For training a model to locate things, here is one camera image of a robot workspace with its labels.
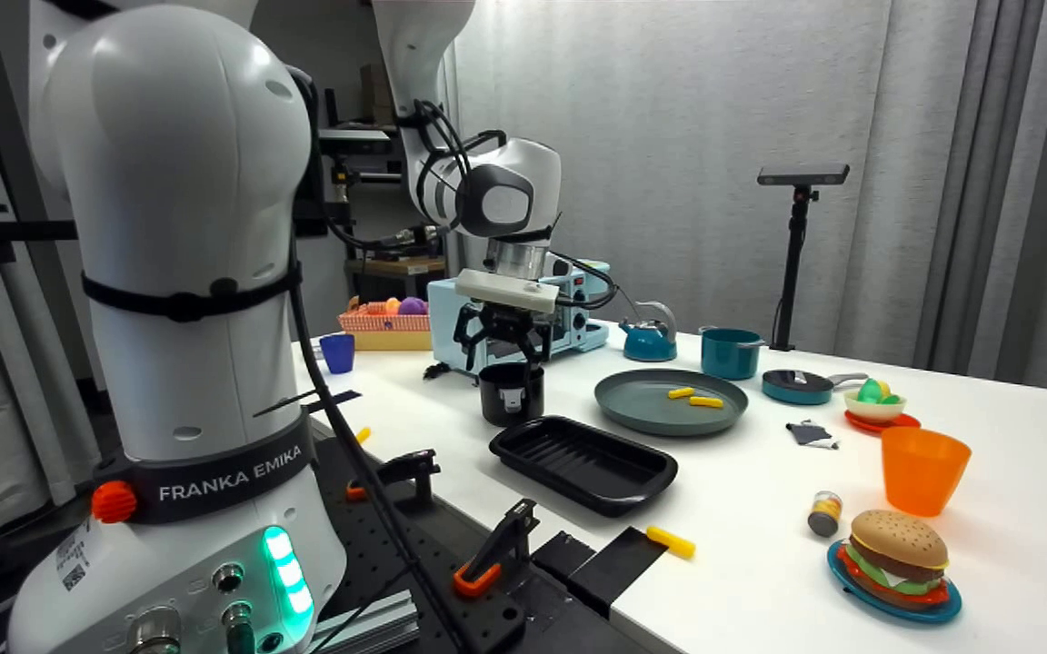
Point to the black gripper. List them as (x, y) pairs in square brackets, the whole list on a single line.
[(506, 322)]

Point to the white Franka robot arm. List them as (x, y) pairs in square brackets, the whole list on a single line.
[(181, 243)]

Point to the grey round plate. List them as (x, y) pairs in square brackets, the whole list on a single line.
[(655, 416)]

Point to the teal cooking pot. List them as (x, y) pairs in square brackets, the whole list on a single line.
[(730, 356)]

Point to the black ridged grill tray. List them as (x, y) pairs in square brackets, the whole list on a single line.
[(582, 461)]

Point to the teal toy kettle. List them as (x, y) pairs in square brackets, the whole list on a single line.
[(647, 342)]

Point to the blue cup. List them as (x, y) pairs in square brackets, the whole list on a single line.
[(339, 355)]

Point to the black clamp orange tip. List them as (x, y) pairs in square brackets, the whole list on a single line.
[(492, 551), (399, 474)]

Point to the yellow toy fry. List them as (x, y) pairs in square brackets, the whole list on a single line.
[(359, 434), (707, 401), (671, 544), (679, 394)]

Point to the dark background shelf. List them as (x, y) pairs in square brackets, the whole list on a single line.
[(359, 184)]

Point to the black perforated base board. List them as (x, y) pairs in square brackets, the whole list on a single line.
[(425, 548)]

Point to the small teal frying pan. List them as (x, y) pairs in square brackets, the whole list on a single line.
[(797, 388)]

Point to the small black grey toy piece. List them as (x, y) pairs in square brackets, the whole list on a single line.
[(813, 434)]

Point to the small yellow spice can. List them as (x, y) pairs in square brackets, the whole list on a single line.
[(824, 515)]

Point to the green yellow toy food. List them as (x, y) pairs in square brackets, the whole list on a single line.
[(874, 398)]

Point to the small red saucer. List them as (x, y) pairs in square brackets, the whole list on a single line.
[(882, 425)]

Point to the orange plastic cup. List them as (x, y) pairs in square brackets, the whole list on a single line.
[(925, 474)]

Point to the small teal saucer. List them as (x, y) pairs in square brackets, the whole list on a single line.
[(862, 600)]

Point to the toy burger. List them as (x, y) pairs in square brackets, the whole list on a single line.
[(899, 551)]

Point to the grey curtain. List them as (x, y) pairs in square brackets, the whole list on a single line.
[(934, 184)]

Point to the small black flat bracket plate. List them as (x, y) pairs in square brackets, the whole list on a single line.
[(561, 555)]

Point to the large black flat bracket plate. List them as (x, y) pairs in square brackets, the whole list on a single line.
[(618, 568)]

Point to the black camera stand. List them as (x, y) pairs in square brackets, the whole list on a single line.
[(797, 243)]

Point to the aluminium profile rail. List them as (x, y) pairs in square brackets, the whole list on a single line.
[(363, 623)]

